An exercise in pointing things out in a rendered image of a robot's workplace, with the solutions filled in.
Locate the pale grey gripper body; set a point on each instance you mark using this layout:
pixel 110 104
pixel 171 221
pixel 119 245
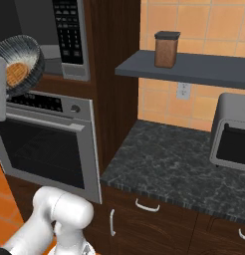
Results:
pixel 1 99

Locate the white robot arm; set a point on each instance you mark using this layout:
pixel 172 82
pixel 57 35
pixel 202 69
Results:
pixel 61 209

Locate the golden round waffle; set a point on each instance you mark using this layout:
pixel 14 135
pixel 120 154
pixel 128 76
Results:
pixel 17 73

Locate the dark ribbed bowl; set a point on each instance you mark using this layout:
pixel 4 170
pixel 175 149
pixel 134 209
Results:
pixel 32 53

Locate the oven door with dark glass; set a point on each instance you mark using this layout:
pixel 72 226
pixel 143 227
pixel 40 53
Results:
pixel 41 156

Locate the grey built-in microwave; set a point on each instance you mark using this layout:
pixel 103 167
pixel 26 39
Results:
pixel 73 40

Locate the dark wood cupboard door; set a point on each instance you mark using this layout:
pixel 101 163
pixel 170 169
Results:
pixel 144 239

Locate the grey built-in oven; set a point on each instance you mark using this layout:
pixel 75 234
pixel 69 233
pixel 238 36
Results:
pixel 45 149

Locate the grey oven knob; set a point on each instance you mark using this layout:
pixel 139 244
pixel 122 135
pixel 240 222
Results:
pixel 75 108

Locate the dark wood tall cupboard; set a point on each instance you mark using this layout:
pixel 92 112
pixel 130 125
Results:
pixel 118 99

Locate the brown jar with black lid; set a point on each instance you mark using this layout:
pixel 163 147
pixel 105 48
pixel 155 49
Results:
pixel 166 51

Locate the dark wood drawer front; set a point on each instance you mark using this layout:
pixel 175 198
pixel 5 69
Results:
pixel 224 235
pixel 174 217

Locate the grey toaster oven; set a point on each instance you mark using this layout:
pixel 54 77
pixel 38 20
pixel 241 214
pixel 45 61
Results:
pixel 232 132

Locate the grey wall socket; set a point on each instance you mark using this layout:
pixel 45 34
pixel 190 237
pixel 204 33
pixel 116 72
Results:
pixel 183 90

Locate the dark grey wall shelf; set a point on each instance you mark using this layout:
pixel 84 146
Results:
pixel 200 68

